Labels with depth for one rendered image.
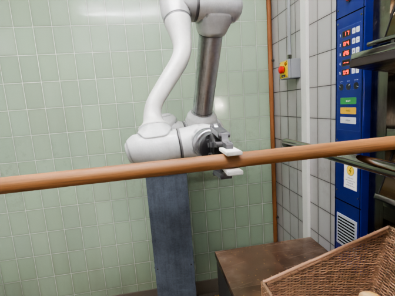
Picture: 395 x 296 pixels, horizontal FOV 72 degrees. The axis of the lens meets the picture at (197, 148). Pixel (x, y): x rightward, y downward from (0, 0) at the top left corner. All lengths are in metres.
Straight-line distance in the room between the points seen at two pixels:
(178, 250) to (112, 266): 0.66
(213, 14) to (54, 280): 1.80
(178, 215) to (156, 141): 0.67
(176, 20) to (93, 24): 0.85
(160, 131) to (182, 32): 0.38
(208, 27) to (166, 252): 1.06
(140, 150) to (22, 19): 1.29
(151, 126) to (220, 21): 0.54
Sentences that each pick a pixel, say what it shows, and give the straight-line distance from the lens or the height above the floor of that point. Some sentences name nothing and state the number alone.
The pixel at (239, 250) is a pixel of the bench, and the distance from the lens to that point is 1.46.
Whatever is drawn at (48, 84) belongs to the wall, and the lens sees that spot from 1.83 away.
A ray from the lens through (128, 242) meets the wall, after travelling 1.94.
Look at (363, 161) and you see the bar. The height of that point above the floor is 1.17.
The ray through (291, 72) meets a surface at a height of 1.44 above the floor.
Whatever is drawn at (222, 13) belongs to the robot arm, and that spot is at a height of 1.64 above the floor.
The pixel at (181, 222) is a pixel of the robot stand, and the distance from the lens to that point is 1.42.
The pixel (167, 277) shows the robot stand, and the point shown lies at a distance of 1.56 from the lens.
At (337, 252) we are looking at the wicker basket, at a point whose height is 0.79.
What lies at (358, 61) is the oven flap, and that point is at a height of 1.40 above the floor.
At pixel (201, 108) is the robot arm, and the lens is 1.32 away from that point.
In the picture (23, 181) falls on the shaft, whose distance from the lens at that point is 0.57.
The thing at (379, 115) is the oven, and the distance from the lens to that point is 1.17.
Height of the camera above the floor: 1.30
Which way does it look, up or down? 9 degrees down
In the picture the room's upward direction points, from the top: 4 degrees counter-clockwise
